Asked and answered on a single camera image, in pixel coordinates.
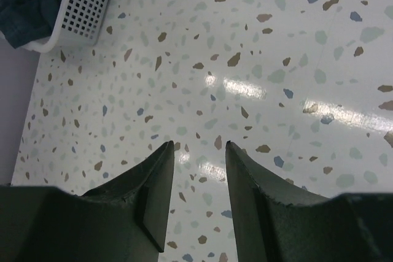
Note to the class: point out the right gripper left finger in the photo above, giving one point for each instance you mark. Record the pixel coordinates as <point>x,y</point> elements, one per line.
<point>124,219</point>

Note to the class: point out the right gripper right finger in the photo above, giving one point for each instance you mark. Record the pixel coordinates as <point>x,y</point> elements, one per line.
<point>275,220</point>

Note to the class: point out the blue denim tank top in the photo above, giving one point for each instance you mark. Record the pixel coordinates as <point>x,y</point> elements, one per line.
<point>24,21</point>

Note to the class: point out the white plastic basket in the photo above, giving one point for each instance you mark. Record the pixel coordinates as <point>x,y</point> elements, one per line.
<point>78,23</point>

